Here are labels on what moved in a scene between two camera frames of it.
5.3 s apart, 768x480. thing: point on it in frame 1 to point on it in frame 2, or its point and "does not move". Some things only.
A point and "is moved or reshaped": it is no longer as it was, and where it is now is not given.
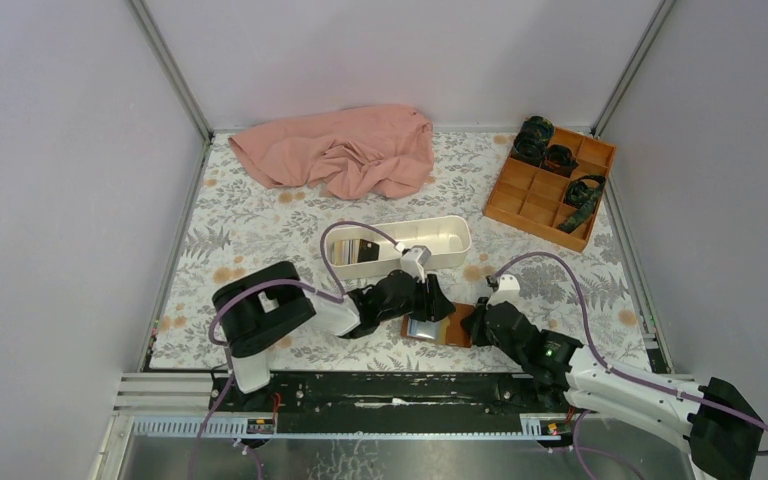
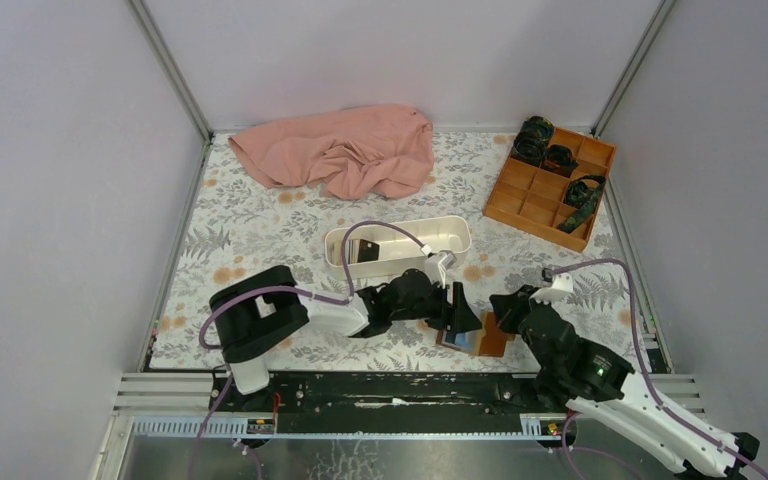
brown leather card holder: [456, 335] is moved or reshaped
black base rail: [380, 402] does not move
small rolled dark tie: [560, 159] does not move
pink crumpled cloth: [355, 152] does not move
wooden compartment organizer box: [532, 199] does not move
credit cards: [435, 330] to [468, 340]
